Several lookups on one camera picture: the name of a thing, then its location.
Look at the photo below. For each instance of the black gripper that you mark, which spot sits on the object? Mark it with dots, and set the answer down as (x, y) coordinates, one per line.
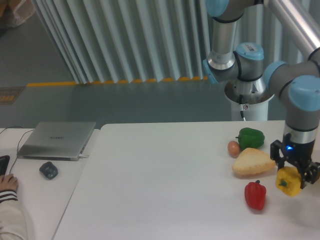
(298, 155)

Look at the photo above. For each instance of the yellow bell pepper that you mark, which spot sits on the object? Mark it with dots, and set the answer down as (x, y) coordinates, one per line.
(288, 180)

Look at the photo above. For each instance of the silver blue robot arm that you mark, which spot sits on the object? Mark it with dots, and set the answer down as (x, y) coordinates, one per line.
(296, 86)

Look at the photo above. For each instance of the white sleeved forearm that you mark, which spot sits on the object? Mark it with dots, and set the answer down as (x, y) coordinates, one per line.
(12, 217)

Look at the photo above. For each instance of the green bell pepper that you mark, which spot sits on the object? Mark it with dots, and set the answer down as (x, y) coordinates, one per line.
(250, 138)

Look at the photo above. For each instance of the red bell pepper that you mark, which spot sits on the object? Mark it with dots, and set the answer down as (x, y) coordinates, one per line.
(255, 195)

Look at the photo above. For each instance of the person's hand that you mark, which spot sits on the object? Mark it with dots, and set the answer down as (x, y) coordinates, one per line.
(8, 183)

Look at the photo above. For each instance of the bread slice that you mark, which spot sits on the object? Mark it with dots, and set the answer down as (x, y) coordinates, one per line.
(252, 161)

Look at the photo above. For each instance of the brown egg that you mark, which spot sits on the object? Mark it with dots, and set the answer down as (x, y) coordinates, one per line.
(233, 148)

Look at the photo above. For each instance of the white corrugated partition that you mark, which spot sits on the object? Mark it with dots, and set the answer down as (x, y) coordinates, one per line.
(130, 40)

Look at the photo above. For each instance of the dark earbuds case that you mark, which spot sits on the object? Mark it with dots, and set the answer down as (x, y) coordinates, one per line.
(49, 170)

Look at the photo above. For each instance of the silver closed laptop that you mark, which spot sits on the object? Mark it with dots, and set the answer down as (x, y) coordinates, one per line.
(57, 140)

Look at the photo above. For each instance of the black keyboard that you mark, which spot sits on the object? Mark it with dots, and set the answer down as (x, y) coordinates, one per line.
(4, 162)

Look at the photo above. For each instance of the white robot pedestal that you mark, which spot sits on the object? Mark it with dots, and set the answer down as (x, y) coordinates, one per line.
(249, 100)

